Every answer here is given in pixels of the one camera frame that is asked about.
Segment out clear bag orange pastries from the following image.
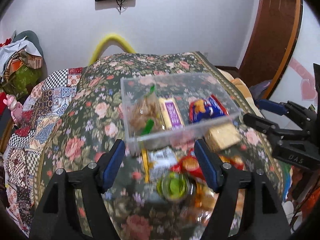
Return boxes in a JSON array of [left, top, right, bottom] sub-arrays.
[[182, 179, 246, 228]]

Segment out beige cake block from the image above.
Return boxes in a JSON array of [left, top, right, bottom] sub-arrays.
[[204, 122, 241, 152]]

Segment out red snack bag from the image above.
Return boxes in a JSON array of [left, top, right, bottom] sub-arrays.
[[170, 148, 245, 181]]

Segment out green jelly cup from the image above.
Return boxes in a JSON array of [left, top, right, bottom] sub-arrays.
[[156, 171, 192, 203]]

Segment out beige blanket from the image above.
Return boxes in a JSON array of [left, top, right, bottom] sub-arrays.
[[219, 69, 263, 118]]

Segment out blue orange snack packet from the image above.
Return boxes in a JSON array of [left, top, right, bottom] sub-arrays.
[[189, 94, 229, 124]]

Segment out brown wooden door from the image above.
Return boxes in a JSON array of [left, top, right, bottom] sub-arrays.
[[239, 0, 303, 99]]

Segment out yellow purple snack bar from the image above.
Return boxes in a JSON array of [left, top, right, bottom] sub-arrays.
[[158, 98, 184, 130]]

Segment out floral green bedspread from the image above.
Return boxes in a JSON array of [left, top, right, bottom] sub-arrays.
[[29, 52, 285, 239]]

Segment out silver yellow snack packet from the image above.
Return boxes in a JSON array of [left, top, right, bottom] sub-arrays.
[[141, 147, 177, 183]]

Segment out clear plastic storage box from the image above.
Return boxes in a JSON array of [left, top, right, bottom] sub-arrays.
[[120, 73, 240, 154]]

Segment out patchwork quilt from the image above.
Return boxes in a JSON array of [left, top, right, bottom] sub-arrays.
[[4, 68, 82, 236]]

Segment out brown snack bag green clips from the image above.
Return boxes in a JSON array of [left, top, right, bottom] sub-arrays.
[[129, 85, 165, 136]]

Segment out pink plush toy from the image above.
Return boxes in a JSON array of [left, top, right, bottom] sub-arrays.
[[3, 94, 23, 124]]

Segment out pile of clothes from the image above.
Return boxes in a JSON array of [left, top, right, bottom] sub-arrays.
[[1, 30, 44, 99]]

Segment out yellow curved headboard tube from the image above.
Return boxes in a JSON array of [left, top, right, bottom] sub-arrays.
[[88, 33, 136, 65]]

